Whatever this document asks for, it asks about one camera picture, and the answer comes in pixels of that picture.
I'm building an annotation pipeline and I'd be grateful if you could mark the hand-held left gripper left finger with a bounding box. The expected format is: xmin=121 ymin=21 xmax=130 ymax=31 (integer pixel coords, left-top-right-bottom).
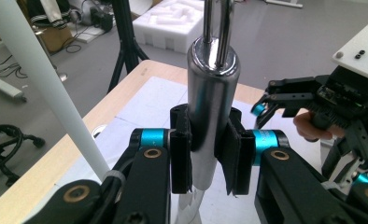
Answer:
xmin=113 ymin=104 xmax=194 ymax=224

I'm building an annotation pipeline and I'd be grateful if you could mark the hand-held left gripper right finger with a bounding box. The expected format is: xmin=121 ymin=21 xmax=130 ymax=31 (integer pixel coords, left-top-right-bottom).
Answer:
xmin=215 ymin=106 xmax=331 ymax=224

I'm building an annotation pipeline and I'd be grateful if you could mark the steel spatula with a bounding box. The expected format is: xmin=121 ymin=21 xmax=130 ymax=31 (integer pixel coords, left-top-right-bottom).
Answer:
xmin=172 ymin=0 xmax=242 ymax=224

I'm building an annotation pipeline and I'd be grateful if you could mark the white hook stand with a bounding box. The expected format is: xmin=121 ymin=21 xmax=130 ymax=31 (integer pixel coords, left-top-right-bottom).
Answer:
xmin=0 ymin=0 xmax=112 ymax=184

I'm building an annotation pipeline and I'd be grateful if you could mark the white grid mat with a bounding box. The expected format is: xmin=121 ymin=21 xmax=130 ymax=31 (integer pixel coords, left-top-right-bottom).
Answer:
xmin=24 ymin=76 xmax=368 ymax=224

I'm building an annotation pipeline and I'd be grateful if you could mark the white foam packing tray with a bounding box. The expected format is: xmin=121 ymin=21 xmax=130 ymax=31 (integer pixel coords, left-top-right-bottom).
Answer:
xmin=132 ymin=0 xmax=205 ymax=55

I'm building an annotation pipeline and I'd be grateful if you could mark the white flat board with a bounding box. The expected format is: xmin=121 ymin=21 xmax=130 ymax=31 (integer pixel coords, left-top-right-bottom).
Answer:
xmin=74 ymin=23 xmax=106 ymax=45

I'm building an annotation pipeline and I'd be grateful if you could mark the cardboard box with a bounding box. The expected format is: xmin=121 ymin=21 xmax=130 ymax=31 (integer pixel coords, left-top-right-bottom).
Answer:
xmin=35 ymin=25 xmax=75 ymax=54

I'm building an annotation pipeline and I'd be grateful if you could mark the white stand leg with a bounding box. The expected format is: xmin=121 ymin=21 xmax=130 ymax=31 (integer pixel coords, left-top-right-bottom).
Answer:
xmin=0 ymin=65 xmax=28 ymax=103

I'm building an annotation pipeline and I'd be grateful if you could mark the striped dark and white cloth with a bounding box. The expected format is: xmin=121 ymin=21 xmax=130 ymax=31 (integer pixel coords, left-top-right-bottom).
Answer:
xmin=27 ymin=0 xmax=73 ymax=30

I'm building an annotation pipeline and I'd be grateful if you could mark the black metal frame stand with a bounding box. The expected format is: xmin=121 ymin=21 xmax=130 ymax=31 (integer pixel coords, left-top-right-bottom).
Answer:
xmin=106 ymin=0 xmax=151 ymax=95

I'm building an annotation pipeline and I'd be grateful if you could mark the black cable loop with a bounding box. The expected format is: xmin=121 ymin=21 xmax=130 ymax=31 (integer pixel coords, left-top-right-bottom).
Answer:
xmin=61 ymin=42 xmax=83 ymax=54

